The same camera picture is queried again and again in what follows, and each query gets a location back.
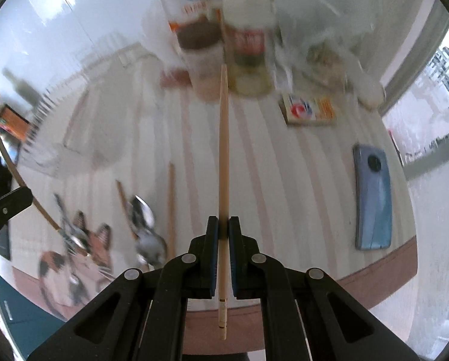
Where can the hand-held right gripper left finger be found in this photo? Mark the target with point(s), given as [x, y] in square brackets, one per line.
[213, 259]

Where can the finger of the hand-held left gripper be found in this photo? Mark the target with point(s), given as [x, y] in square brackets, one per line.
[6, 205]

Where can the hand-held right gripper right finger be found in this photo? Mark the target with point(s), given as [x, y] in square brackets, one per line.
[233, 259]

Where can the wooden chopstick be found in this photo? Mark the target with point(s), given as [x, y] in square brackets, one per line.
[10, 165]
[223, 165]
[171, 210]
[124, 203]

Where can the metal spoon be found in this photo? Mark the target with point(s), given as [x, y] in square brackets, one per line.
[152, 248]
[143, 212]

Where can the metal fork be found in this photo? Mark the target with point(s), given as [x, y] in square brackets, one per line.
[69, 229]

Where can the orange box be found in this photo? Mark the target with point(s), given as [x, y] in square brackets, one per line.
[14, 122]

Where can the striped tablecloth with cat print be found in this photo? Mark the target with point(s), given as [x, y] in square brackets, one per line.
[284, 180]

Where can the clear glass container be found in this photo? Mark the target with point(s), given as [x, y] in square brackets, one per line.
[96, 131]

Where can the blue smartphone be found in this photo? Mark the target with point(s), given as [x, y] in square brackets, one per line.
[373, 199]

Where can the small printed cardboard box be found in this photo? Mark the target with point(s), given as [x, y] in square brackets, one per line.
[309, 109]

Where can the clear snack packet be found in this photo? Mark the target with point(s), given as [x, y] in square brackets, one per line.
[327, 64]

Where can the white plastic bag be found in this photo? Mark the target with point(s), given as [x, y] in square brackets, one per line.
[370, 90]

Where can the clear cup with brown label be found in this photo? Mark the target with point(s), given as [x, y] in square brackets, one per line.
[198, 41]

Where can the clear jar with red label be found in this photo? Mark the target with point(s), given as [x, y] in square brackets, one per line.
[248, 37]

